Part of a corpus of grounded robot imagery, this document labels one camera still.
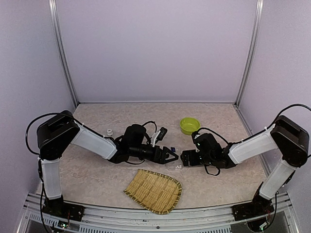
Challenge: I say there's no aluminium frame post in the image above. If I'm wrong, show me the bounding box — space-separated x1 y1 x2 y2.
49 0 79 108
235 0 264 108

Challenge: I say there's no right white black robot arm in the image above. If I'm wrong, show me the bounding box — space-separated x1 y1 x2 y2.
181 113 310 220

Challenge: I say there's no left aluminium frame post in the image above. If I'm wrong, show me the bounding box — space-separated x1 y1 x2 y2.
49 0 79 108

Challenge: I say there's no green plastic bowl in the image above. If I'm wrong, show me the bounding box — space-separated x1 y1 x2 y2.
179 117 201 135

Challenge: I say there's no woven bamboo tray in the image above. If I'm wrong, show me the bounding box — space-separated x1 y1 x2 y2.
123 169 182 215

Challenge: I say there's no right aluminium frame post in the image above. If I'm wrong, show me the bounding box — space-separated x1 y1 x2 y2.
235 0 264 108

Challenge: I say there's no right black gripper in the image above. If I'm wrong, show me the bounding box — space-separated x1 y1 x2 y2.
181 150 214 166

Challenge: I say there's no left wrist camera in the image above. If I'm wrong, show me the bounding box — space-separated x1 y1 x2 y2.
151 127 168 147

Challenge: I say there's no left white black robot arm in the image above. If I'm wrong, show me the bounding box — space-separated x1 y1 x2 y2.
36 110 179 216

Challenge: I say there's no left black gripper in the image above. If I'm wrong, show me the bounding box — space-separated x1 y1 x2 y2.
130 144 179 165

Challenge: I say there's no white capped pill bottle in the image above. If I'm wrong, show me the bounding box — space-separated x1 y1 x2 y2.
106 129 113 137

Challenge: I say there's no clear plastic pill organizer box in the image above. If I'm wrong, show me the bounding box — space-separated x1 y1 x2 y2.
165 147 184 172

